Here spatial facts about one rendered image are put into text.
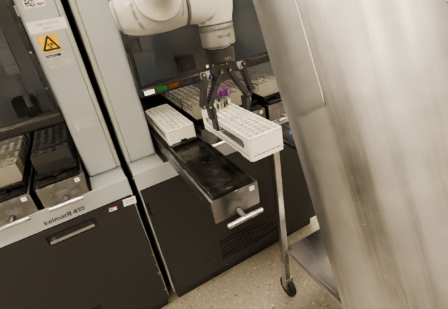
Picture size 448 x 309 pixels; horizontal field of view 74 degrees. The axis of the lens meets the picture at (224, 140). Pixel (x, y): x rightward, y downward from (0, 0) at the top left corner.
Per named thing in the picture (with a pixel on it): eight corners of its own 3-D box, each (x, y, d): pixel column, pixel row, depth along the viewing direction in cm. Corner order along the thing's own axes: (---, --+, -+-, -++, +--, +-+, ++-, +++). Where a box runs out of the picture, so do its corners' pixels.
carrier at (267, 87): (278, 89, 133) (277, 76, 130) (281, 91, 131) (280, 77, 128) (256, 97, 129) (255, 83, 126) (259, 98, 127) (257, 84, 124)
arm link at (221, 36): (239, 20, 75) (242, 44, 77) (223, 20, 82) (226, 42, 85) (206, 27, 72) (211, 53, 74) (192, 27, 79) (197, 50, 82)
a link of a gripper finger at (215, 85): (225, 71, 80) (221, 69, 80) (213, 110, 83) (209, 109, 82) (219, 69, 84) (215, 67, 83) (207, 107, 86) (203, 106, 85)
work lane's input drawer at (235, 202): (146, 137, 131) (140, 118, 127) (175, 127, 136) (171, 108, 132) (223, 235, 71) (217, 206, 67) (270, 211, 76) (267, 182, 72)
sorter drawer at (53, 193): (48, 138, 149) (40, 121, 145) (77, 129, 154) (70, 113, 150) (44, 217, 90) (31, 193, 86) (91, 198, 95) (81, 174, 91)
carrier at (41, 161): (75, 159, 102) (68, 143, 99) (75, 161, 100) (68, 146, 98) (37, 172, 98) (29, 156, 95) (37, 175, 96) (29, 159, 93)
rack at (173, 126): (148, 123, 126) (144, 110, 123) (170, 116, 129) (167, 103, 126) (171, 149, 101) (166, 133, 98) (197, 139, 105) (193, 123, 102)
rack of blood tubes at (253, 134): (204, 127, 98) (200, 109, 96) (230, 117, 102) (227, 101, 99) (252, 162, 74) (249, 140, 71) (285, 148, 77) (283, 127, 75)
